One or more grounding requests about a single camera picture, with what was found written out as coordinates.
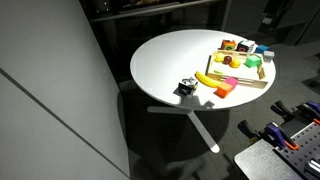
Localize orange block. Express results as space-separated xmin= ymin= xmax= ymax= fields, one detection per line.
xmin=213 ymin=82 xmax=234 ymax=99

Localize pink block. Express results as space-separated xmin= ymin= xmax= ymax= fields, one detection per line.
xmin=224 ymin=76 xmax=240 ymax=89

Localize green block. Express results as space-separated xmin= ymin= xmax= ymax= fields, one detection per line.
xmin=244 ymin=54 xmax=262 ymax=69

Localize black silver printed cube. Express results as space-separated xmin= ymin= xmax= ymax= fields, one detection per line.
xmin=177 ymin=76 xmax=199 ymax=98

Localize yellow toy banana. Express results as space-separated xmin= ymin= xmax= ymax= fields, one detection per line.
xmin=194 ymin=70 xmax=223 ymax=89

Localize white table base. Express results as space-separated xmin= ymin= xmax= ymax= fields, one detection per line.
xmin=147 ymin=105 xmax=221 ymax=154

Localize yellow toy lemon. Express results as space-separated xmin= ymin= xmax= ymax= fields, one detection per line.
xmin=214 ymin=52 xmax=225 ymax=63

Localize dark red toy plum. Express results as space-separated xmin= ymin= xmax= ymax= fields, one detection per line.
xmin=222 ymin=55 xmax=233 ymax=66

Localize yellow-orange toy fruit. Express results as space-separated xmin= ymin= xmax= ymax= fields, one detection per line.
xmin=229 ymin=57 xmax=243 ymax=69

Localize wooden tray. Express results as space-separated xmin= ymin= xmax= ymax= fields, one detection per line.
xmin=204 ymin=49 xmax=269 ymax=90

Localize orange cube with number nine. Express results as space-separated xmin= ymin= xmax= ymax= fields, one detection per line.
xmin=220 ymin=38 xmax=237 ymax=52

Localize black white patterned cube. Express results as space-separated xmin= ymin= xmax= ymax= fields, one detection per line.
xmin=237 ymin=39 xmax=257 ymax=54

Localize blue cube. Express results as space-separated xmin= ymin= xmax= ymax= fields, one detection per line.
xmin=255 ymin=44 xmax=270 ymax=55

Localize grey white cube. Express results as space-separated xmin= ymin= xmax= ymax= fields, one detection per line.
xmin=262 ymin=50 xmax=276 ymax=64

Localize black mounting table plate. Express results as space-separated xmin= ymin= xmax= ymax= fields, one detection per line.
xmin=233 ymin=138 xmax=303 ymax=180

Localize black perforated breadboard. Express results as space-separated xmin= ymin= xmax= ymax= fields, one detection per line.
xmin=273 ymin=121 xmax=320 ymax=180

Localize grey shelf rail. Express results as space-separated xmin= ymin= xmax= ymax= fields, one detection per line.
xmin=88 ymin=0 xmax=216 ymax=23

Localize purple clamp with orange handle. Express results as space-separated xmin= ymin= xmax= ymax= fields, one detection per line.
xmin=270 ymin=99 xmax=320 ymax=126
xmin=238 ymin=119 xmax=300 ymax=152

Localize aluminium rail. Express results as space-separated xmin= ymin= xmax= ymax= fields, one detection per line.
xmin=304 ymin=158 xmax=320 ymax=178

